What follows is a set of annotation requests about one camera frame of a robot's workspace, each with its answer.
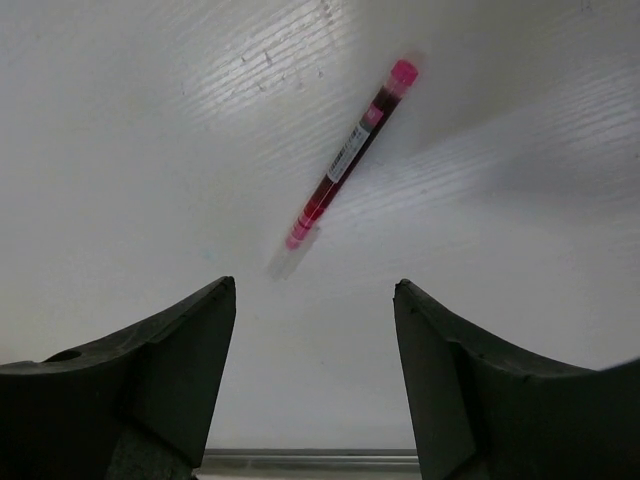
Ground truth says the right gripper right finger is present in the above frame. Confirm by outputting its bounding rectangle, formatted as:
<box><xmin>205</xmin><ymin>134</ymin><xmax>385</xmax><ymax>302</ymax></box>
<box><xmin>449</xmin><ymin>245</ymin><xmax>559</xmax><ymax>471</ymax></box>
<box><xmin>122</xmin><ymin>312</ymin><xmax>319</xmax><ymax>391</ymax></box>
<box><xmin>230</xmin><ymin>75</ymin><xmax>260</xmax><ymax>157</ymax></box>
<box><xmin>393</xmin><ymin>280</ymin><xmax>639</xmax><ymax>479</ymax></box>

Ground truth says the red clear pen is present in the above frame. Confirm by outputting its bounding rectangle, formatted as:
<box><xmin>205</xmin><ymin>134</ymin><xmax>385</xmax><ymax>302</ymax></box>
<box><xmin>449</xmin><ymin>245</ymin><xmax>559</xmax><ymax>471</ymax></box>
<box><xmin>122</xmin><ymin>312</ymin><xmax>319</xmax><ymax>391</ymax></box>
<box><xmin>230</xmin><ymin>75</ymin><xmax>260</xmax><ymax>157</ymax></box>
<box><xmin>267</xmin><ymin>58</ymin><xmax>419</xmax><ymax>280</ymax></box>

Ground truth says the aluminium front rail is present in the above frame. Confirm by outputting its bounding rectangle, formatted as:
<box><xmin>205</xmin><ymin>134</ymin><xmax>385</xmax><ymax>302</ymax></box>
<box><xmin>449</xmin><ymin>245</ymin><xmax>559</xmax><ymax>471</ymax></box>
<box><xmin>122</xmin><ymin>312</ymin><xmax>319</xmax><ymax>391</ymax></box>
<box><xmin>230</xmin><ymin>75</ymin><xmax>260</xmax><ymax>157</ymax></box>
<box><xmin>193</xmin><ymin>449</ymin><xmax>421</xmax><ymax>479</ymax></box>

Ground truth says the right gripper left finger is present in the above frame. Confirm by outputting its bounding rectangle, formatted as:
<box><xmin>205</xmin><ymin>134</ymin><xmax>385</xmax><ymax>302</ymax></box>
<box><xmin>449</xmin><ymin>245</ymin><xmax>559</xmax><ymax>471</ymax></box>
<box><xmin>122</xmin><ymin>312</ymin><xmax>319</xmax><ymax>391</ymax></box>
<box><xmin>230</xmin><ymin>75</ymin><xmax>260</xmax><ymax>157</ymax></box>
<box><xmin>1</xmin><ymin>276</ymin><xmax>235</xmax><ymax>479</ymax></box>

